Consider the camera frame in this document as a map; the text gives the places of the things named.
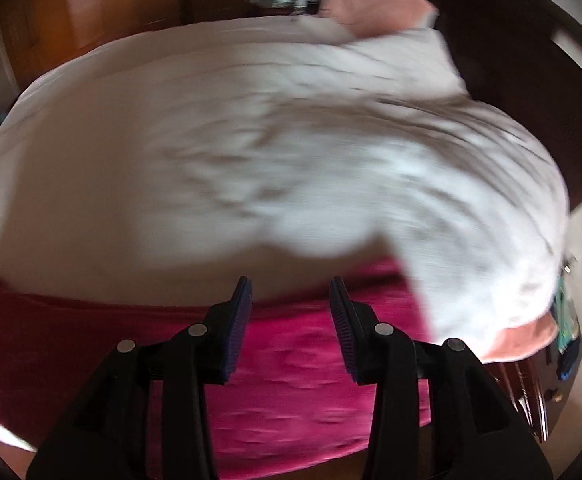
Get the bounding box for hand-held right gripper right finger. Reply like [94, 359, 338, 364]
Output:
[329, 276, 554, 480]

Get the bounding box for brown wooden wardrobe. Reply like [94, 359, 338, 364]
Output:
[1, 0, 252, 88]

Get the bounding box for pink bed sheet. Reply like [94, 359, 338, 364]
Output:
[481, 312, 559, 365]

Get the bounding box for white pillow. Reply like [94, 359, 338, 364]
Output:
[341, 27, 470, 106]

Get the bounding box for pink pillow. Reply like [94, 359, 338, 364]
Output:
[318, 0, 439, 38]

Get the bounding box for dark wooden nightstand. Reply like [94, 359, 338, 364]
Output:
[250, 2, 322, 19]

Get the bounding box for reddish wooden bed frame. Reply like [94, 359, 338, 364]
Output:
[491, 350, 579, 443]

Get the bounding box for white bed blanket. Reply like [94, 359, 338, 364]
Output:
[0, 14, 572, 356]

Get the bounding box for magenta fleece pants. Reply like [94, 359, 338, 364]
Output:
[0, 255, 434, 478]

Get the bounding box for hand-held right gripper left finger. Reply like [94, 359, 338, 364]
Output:
[26, 276, 253, 480]

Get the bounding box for dark wooden headboard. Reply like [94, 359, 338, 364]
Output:
[356, 0, 582, 211]

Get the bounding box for blue green cloth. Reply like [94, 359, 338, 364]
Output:
[553, 255, 582, 381]

